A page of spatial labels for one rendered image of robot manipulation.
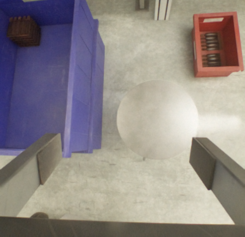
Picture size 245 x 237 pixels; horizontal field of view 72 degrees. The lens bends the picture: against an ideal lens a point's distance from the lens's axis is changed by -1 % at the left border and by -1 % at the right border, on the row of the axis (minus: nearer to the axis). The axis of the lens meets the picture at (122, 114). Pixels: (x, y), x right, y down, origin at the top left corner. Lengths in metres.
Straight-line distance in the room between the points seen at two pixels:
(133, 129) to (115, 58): 0.51
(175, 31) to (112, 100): 0.53
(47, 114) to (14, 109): 0.16
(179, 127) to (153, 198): 0.42
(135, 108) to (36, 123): 0.43
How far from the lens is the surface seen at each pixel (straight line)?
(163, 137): 0.65
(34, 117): 0.83
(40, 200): 1.09
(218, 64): 1.05
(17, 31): 0.90
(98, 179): 0.94
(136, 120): 0.65
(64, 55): 0.85
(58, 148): 0.17
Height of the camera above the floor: 0.90
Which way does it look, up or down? 78 degrees down
